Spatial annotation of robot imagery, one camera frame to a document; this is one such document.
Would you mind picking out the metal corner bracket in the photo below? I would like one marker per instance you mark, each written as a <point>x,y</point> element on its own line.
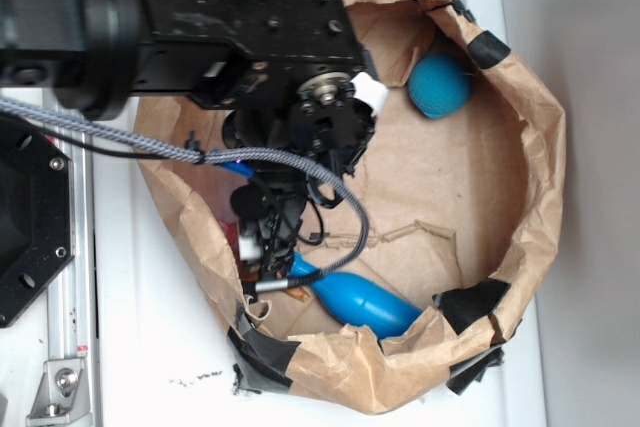
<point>63,397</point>

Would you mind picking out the blue foam ball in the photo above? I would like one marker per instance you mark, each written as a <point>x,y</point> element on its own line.
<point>439,85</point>

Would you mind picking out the tan spiral seashell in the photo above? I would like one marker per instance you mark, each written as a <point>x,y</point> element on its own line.
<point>249,289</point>

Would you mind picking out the blue plastic bottle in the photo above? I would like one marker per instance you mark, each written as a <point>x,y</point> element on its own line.
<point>357,301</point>

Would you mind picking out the aluminium extrusion rail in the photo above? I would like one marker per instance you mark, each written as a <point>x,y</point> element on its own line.
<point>71,298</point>

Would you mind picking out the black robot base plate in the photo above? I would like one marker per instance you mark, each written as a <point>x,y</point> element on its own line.
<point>36,218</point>

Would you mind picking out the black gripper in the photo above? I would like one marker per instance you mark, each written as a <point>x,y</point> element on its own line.
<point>331,121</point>

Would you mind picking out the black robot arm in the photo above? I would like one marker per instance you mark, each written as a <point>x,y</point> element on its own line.
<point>285,71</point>

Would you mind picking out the brown paper bag bin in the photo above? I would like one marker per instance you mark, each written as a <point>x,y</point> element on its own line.
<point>465,215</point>

